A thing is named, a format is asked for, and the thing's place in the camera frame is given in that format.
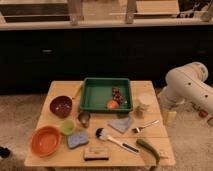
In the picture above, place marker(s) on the silver fork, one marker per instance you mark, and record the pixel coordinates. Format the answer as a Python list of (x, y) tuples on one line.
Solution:
[(139, 129)]

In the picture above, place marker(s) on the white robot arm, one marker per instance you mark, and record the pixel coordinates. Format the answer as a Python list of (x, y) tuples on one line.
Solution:
[(187, 82)]

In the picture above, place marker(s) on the green plastic tray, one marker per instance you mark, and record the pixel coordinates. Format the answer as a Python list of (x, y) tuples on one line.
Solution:
[(96, 92)]

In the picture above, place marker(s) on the orange bowl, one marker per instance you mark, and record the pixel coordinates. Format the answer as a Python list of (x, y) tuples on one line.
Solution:
[(45, 141)]

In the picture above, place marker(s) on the blue sponge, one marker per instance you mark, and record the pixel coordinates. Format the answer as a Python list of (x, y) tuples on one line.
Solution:
[(77, 139)]

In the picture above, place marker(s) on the small metal cup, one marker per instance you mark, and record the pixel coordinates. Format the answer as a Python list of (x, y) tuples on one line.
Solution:
[(84, 118)]

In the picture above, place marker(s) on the wooden block brush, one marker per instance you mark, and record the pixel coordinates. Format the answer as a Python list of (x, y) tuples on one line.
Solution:
[(96, 153)]

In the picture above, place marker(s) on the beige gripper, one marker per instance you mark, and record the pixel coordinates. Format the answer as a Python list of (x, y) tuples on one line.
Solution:
[(168, 116)]

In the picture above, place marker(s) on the grey folded cloth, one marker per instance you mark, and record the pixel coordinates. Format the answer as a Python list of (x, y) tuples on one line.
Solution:
[(121, 124)]

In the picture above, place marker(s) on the small green cup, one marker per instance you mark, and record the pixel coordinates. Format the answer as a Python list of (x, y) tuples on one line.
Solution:
[(67, 127)]

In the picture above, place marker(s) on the orange fruit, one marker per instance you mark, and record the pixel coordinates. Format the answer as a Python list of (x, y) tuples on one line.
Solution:
[(112, 104)]

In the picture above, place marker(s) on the black object on floor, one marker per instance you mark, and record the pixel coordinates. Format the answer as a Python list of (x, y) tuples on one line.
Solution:
[(4, 152)]

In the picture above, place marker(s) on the purple bowl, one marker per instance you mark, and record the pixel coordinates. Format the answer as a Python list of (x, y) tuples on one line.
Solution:
[(61, 106)]

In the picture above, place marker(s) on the dark grapes bunch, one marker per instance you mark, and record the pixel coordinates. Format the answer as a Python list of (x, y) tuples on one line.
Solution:
[(117, 96)]

